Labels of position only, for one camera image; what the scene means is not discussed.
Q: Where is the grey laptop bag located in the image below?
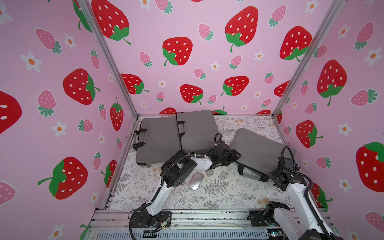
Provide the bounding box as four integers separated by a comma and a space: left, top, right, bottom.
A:
133, 116, 181, 166
177, 110, 219, 154
230, 128, 285, 182

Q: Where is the silver computer mouse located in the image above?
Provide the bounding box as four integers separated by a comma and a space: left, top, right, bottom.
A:
189, 173, 205, 191

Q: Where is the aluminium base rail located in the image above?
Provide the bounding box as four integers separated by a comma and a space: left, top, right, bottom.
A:
86, 208, 334, 240

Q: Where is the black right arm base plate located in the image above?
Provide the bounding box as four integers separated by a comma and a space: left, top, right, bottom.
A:
246, 210, 278, 227

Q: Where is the aluminium frame post left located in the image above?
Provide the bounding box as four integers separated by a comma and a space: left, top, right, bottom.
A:
78, 0, 139, 119

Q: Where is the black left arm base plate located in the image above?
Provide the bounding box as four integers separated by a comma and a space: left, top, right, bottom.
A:
130, 210, 172, 229

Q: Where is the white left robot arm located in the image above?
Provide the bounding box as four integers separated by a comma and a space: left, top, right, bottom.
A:
128, 133, 242, 230

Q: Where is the floral patterned table mat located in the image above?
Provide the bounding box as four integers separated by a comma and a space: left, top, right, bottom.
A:
107, 116, 293, 210

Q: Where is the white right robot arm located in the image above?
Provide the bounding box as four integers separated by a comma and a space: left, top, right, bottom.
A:
247, 146, 342, 240

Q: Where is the aluminium frame post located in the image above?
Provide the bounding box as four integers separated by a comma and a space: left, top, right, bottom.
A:
272, 0, 345, 120
78, 0, 139, 119

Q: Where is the aluminium frame post right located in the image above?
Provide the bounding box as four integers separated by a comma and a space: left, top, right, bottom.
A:
272, 0, 345, 120

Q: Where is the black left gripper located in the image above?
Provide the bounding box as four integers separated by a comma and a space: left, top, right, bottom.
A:
216, 149, 243, 167

